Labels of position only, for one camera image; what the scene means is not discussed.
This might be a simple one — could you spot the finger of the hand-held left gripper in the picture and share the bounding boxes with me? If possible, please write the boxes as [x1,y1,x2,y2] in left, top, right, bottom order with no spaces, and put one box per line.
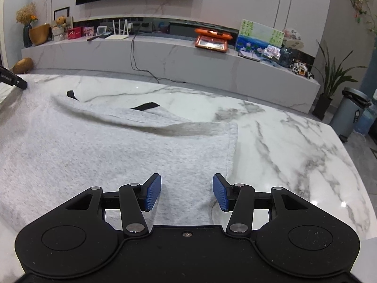
[0,66,28,91]

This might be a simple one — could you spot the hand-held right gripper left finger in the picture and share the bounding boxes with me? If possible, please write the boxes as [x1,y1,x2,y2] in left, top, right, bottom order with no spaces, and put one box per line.
[63,173,162,237]

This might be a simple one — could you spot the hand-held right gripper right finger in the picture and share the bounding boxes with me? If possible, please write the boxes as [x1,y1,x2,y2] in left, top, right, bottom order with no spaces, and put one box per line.
[213,173,311,237]

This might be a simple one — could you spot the grey sweater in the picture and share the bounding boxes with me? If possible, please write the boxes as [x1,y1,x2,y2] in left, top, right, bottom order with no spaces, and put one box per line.
[0,87,239,234]

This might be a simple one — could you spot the dark blue vase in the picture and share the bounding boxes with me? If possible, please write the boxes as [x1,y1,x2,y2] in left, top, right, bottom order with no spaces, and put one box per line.
[23,24,33,48]

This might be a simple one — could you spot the wooden bowl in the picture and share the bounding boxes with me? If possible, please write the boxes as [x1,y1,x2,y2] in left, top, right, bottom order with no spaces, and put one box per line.
[29,23,52,46]

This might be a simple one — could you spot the dried flower bouquet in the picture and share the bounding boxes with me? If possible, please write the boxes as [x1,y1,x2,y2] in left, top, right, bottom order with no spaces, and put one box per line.
[16,2,39,26]

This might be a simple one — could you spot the white router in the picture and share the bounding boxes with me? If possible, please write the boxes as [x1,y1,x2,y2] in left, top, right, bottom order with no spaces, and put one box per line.
[104,19,132,41]

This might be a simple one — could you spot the marble media console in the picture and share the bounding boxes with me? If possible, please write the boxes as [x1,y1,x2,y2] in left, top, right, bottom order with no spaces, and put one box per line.
[21,32,321,114]

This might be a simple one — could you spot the black white cow figurines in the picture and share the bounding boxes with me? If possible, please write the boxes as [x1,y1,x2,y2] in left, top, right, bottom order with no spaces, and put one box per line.
[290,59,314,79]

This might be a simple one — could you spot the small photo print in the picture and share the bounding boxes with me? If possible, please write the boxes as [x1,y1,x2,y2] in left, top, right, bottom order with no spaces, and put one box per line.
[263,44,282,62]

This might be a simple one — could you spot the grey trash can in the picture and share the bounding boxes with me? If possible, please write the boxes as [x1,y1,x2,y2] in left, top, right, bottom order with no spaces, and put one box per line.
[329,87,372,144]

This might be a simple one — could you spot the blue glass jar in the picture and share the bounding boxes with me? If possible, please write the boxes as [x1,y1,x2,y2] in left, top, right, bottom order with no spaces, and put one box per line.
[278,47,297,67]

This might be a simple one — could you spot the orange tray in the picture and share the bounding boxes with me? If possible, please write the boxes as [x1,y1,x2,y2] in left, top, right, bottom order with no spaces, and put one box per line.
[194,28,233,53]

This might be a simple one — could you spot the landscape painting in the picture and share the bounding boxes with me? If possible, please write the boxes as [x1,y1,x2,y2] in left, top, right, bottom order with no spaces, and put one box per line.
[236,19,285,58]

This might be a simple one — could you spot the potted plant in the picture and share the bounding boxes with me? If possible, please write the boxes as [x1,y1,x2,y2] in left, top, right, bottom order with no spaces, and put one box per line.
[312,40,359,120]

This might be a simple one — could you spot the blue water bottle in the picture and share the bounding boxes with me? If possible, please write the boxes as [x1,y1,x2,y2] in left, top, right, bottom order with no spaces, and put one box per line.
[353,106,377,136]

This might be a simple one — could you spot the round paper fan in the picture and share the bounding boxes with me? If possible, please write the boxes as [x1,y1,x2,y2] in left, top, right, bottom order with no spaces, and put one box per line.
[283,29,306,49]

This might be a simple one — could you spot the hanging vine plant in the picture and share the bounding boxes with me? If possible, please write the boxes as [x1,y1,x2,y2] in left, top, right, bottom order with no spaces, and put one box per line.
[342,0,377,36]

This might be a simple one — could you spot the black picture frame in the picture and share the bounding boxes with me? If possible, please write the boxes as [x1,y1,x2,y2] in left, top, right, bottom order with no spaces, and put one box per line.
[54,6,70,21]

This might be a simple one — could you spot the black cable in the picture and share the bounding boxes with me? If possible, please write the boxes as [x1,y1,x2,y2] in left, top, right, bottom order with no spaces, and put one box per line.
[130,35,186,83]

